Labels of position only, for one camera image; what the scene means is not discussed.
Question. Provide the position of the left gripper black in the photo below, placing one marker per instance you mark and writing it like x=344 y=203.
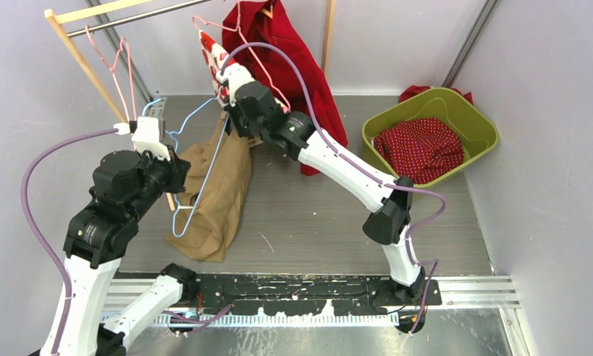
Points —
x=178 y=167

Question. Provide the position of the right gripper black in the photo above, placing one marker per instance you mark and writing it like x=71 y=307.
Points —
x=234 y=111

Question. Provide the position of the blue wire hanger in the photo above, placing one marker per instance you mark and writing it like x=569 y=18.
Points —
x=178 y=207

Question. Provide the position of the tan brown skirt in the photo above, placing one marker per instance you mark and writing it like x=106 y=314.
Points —
x=217 y=218

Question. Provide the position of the red polka dot skirt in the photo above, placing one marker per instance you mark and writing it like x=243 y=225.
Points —
x=422 y=149

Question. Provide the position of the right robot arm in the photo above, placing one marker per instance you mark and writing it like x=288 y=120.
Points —
x=387 y=198

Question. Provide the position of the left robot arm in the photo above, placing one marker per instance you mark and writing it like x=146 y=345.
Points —
x=126 y=186

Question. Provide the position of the poppy print white skirt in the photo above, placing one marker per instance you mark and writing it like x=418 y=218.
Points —
x=216 y=58

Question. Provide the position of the crumpled red cloth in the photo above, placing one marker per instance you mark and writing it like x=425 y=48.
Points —
x=415 y=90

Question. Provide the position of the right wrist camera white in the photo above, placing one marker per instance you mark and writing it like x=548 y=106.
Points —
x=230 y=80

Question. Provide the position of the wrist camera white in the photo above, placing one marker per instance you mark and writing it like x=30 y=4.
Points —
x=147 y=134
x=230 y=80

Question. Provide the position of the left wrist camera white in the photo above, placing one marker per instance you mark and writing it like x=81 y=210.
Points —
x=147 y=134

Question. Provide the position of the wooden clothes rack frame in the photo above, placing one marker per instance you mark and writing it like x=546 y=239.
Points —
x=78 y=55

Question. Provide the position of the metal clothes rail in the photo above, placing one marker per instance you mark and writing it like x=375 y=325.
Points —
x=129 y=17

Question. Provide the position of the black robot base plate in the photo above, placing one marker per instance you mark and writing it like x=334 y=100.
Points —
x=267 y=295

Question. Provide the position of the aluminium corner rail right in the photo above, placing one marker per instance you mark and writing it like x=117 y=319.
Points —
x=478 y=26

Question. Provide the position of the aluminium floor rail front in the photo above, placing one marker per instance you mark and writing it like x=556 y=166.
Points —
x=458 y=293

